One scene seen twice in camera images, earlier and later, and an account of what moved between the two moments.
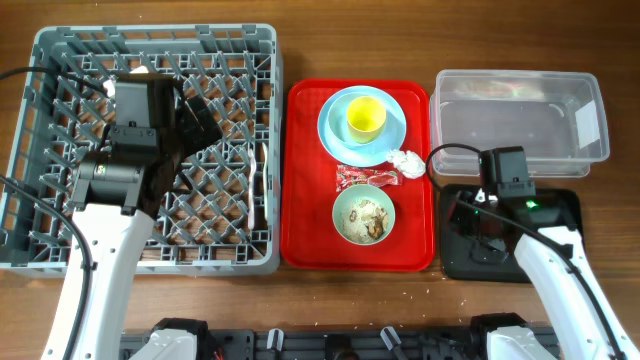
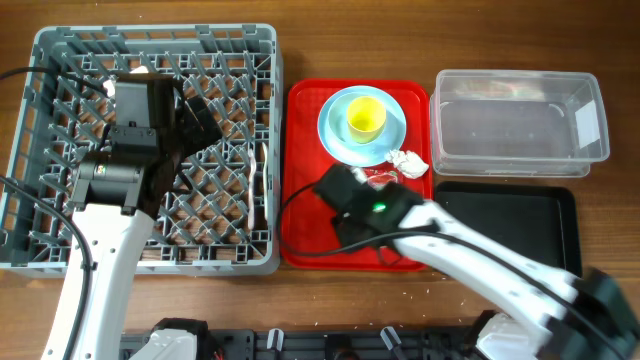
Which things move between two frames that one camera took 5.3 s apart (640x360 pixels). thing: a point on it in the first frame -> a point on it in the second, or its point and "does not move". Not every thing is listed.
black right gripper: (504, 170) -> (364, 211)
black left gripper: (195, 137) does not move
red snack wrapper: (378, 175) does not move
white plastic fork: (251, 189) does not move
